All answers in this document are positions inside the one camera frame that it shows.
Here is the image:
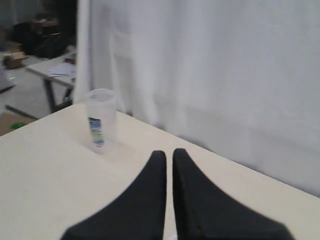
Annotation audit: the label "grey background table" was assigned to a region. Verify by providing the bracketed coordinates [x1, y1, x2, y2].
[26, 49, 77, 113]

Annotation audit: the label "black bags pile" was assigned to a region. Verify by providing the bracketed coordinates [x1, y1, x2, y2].
[9, 13, 77, 59]

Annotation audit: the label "green floor object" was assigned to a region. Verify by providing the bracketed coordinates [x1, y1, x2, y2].
[9, 122, 26, 130]

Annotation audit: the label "white backdrop curtain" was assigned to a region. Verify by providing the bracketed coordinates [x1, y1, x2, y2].
[74, 0, 320, 196]

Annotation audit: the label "clear plastic water pitcher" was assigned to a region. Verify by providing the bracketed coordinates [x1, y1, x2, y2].
[85, 88, 117, 154]

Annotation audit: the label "brown cardboard box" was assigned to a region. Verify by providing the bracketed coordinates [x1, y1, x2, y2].
[2, 51, 27, 70]

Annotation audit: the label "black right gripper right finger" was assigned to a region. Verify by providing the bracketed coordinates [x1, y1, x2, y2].
[172, 148, 294, 240]

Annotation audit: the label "papers on background table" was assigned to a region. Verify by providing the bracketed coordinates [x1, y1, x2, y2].
[46, 62, 77, 77]

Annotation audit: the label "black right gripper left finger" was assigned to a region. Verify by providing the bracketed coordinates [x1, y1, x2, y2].
[61, 150, 167, 240]

